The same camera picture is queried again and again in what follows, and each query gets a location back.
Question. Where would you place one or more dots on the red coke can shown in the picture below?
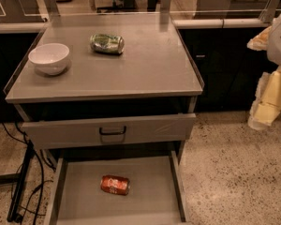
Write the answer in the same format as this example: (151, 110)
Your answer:
(115, 184)

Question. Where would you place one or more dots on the open grey middle drawer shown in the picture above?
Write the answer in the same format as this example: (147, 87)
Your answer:
(156, 195)

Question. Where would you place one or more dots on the grey drawer cabinet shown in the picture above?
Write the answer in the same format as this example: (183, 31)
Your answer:
(154, 75)

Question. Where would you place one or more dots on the white ceramic bowl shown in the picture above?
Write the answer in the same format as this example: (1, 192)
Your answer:
(50, 58)

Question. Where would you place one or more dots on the grey top drawer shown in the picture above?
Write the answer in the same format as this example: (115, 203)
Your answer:
(85, 132)

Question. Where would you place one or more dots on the black drawer handle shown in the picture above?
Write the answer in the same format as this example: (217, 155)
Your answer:
(112, 131)

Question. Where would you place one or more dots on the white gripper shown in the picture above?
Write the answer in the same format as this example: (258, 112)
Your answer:
(280, 44)

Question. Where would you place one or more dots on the black metal floor bar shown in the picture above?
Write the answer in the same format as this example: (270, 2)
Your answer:
(17, 179)

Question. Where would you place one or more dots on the green soda can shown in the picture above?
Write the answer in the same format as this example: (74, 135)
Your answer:
(105, 43)

